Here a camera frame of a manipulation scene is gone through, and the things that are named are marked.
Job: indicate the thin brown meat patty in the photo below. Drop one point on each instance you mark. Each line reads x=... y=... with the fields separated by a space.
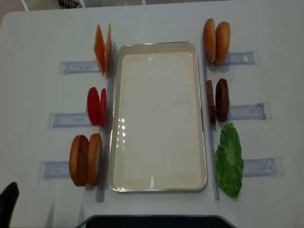
x=210 y=101

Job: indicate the top bun left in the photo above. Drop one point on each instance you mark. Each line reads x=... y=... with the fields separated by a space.
x=209 y=40

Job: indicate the red tomato slice right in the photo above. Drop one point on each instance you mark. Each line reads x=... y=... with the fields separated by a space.
x=102 y=108

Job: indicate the thick dark meat patty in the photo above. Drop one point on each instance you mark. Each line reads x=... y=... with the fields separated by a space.
x=222 y=100

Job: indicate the clear bun holder rail left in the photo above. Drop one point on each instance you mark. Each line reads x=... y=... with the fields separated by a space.
x=53 y=170

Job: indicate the bun slice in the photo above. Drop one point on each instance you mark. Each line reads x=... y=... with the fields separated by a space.
x=94 y=153
x=78 y=160

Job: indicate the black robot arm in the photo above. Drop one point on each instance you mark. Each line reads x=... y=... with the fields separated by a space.
x=8 y=199

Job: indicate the dark robot base bottom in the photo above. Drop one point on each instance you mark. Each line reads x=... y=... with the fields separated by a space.
x=157 y=221

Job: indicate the red tomato slice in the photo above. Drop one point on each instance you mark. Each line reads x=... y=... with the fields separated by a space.
x=93 y=103
x=102 y=108

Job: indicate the top bun right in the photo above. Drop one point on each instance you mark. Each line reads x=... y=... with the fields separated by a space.
x=222 y=42

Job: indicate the red tomato slice left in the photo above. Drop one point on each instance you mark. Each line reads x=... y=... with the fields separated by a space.
x=93 y=103

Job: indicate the clear long strip left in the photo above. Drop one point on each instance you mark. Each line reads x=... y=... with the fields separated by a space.
x=107 y=130

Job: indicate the clear patty holder rail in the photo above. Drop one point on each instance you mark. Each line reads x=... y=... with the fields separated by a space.
x=259 y=111

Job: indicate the clear long strip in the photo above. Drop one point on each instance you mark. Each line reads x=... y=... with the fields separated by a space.
x=209 y=125
x=107 y=130

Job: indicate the clear lettuce holder rail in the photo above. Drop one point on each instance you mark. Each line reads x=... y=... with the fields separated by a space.
x=271 y=167

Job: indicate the clear top bun holder rail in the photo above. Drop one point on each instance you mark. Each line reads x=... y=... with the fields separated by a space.
x=242 y=58

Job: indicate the white rectangular metal tray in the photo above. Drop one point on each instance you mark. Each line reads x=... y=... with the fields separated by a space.
x=157 y=137

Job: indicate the clear bun holder rail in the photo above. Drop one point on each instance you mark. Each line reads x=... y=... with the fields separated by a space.
x=242 y=58
x=53 y=170

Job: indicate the clear tomato holder rail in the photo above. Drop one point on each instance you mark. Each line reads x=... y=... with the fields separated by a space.
x=70 y=120

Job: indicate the black and white bag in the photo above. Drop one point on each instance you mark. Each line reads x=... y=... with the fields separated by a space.
x=69 y=4

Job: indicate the orange cheese slice left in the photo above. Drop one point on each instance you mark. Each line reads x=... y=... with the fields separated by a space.
x=99 y=49

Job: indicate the clear long strip right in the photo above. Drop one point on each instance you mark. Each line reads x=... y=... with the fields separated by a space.
x=209 y=125

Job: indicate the green lettuce leaf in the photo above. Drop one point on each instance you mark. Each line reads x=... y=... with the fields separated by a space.
x=229 y=162

